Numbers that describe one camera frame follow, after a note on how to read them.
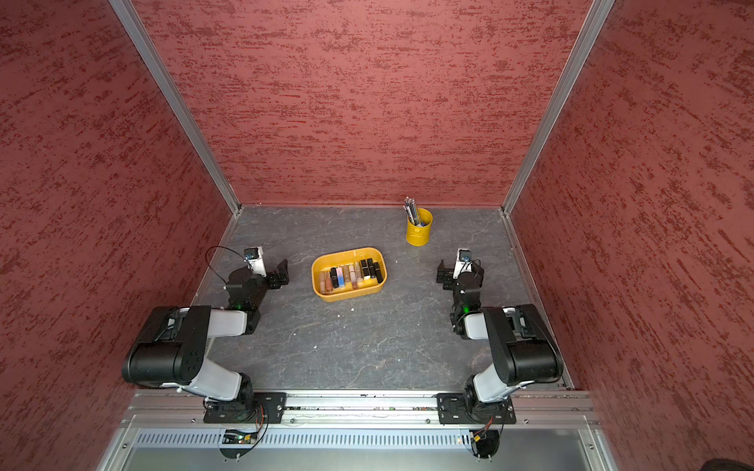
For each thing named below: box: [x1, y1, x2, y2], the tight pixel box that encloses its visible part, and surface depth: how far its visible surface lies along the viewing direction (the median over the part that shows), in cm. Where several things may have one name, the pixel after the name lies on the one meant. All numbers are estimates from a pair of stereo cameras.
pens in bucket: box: [402, 196, 427, 227], surface depth 102 cm
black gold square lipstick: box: [359, 259, 371, 280], surface depth 102 cm
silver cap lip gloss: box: [323, 270, 333, 293], surface depth 98 cm
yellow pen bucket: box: [406, 208, 433, 247], surface depth 106 cm
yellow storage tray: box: [311, 246, 388, 303], surface depth 100 cm
